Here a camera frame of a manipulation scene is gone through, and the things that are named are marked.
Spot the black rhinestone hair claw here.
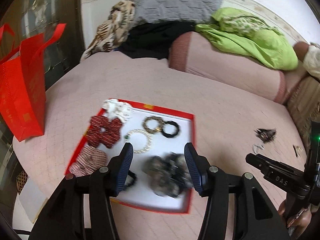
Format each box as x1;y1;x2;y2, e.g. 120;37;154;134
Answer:
254;128;277;143

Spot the red white plaid scrunchie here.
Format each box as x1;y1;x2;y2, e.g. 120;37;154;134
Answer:
69;145;107;177

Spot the black hair tie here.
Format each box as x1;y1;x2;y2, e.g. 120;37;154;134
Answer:
160;120;181;139
123;169;138;189

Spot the grey organza scrunchie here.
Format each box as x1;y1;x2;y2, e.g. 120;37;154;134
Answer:
142;152;193;198

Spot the red dotted scrunchie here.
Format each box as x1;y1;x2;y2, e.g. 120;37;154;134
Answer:
86;115;123;148

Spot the white pearl bracelet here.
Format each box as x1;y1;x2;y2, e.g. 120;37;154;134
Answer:
124;128;154;155

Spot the gold beaded bracelet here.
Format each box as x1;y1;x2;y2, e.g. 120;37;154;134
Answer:
142;115;166;135

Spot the white floral scrunchie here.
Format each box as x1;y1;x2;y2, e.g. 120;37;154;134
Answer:
102;98;133;124

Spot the person's right hand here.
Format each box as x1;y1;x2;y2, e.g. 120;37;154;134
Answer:
278;200;312;239

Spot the small hair clip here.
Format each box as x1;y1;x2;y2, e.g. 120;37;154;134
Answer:
293;145;304;158

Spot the pink quilted bedspread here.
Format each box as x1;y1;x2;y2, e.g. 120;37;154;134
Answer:
12;51;308;240

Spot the striped brown cushion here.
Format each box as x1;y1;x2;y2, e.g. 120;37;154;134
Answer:
286;76;320;152

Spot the red box lid tray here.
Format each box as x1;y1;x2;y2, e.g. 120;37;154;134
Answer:
66;98;196;214

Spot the white plastic bag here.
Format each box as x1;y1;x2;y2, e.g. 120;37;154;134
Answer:
303;43;320;80

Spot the red gift bag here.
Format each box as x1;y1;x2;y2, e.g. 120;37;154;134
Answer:
1;23;66;142

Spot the pink bolster pillow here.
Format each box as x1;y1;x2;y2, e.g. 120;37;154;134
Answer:
169;32;286;104

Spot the green blanket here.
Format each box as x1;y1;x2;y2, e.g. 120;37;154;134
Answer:
195;7;298;71

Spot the leopard print cloth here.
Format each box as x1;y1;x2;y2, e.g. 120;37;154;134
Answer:
80;0;136;62

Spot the black garment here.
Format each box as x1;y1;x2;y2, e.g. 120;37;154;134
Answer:
117;21;195;60

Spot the grey quilted pillow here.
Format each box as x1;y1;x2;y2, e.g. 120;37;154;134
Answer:
131;0;222;26

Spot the wooden glass door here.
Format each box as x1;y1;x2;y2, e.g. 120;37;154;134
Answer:
1;0;84;88

